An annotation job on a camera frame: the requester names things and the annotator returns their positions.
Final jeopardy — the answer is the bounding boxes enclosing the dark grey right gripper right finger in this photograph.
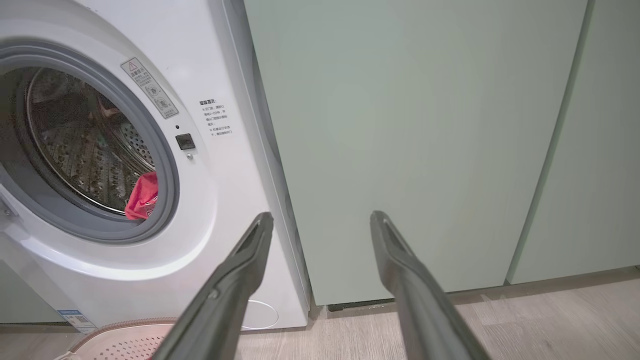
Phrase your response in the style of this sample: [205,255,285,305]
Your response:
[370,210,493,360]

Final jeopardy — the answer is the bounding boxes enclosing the red garment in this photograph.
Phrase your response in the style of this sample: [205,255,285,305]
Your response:
[124,171,159,221]

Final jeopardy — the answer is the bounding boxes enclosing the round white filter cover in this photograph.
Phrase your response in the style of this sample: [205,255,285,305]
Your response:
[240,299,280,331]

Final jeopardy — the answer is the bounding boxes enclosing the blue energy label sticker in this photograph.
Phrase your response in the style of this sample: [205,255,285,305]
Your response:
[56,309,97,334]

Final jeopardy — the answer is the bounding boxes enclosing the wide pale green cabinet panel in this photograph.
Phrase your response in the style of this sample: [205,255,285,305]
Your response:
[243,0,591,307]

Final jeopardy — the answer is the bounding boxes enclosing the narrow pale green cabinet panel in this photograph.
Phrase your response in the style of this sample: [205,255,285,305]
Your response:
[506,0,640,286]

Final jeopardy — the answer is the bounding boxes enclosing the cream perforated basket brown rim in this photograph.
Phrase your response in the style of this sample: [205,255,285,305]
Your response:
[54,317,178,360]

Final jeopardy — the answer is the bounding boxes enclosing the grey warning label sticker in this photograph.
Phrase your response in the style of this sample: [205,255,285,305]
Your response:
[120,57,180,120]

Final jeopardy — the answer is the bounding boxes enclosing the stainless steel washing machine drum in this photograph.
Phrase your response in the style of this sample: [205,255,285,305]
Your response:
[25,67,157,216]

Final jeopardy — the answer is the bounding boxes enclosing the white front-load washing machine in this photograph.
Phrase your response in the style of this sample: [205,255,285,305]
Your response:
[0,0,311,333]

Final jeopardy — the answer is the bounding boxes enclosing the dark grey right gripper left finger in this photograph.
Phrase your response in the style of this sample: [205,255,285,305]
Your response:
[152,212,275,360]

